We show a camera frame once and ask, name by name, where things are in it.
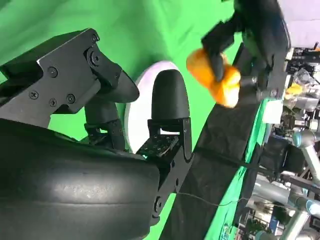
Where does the yellow object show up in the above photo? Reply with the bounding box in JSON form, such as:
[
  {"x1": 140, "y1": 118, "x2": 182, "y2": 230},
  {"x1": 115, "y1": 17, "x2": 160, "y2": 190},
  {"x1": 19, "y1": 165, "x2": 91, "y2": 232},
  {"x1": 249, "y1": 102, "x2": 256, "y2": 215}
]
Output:
[{"x1": 285, "y1": 83, "x2": 305, "y2": 101}]

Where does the black box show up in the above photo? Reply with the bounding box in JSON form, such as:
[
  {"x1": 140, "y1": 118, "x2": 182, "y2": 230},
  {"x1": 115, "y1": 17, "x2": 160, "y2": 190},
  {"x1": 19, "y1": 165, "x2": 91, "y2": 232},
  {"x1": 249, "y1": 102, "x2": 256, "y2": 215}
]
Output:
[{"x1": 261, "y1": 142, "x2": 304, "y2": 176}]

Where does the orange and white bread roll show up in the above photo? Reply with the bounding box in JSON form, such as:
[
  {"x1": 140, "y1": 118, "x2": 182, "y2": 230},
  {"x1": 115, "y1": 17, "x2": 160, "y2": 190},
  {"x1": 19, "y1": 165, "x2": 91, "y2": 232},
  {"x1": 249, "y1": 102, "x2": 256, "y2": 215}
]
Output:
[{"x1": 186, "y1": 48, "x2": 241, "y2": 109}]

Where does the lilac plate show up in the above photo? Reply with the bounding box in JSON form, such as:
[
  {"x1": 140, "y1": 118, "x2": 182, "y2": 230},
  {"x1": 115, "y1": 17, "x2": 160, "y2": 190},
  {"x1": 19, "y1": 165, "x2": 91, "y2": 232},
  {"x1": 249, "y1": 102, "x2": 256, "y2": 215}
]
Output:
[{"x1": 124, "y1": 59, "x2": 191, "y2": 155}]

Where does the black cloth strip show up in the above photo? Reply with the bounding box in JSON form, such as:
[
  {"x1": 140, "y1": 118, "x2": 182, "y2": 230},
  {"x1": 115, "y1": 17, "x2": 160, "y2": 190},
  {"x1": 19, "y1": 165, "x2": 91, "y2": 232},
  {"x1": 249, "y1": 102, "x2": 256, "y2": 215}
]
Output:
[{"x1": 159, "y1": 98, "x2": 262, "y2": 240}]

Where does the green table cloth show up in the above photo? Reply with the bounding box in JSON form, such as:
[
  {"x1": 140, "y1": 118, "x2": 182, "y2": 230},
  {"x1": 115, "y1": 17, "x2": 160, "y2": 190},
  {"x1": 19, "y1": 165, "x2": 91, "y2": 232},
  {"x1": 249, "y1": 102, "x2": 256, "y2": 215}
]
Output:
[{"x1": 0, "y1": 0, "x2": 247, "y2": 240}]

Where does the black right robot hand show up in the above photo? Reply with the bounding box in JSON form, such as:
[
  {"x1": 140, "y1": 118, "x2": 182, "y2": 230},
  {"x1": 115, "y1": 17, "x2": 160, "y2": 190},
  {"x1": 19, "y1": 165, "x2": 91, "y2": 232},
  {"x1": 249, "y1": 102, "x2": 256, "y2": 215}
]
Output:
[{"x1": 0, "y1": 27, "x2": 195, "y2": 240}]

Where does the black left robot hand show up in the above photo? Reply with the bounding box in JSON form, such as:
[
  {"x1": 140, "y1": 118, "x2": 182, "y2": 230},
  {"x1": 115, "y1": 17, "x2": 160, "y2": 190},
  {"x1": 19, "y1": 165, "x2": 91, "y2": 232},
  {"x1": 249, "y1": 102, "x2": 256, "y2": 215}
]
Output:
[{"x1": 201, "y1": 0, "x2": 293, "y2": 83}]

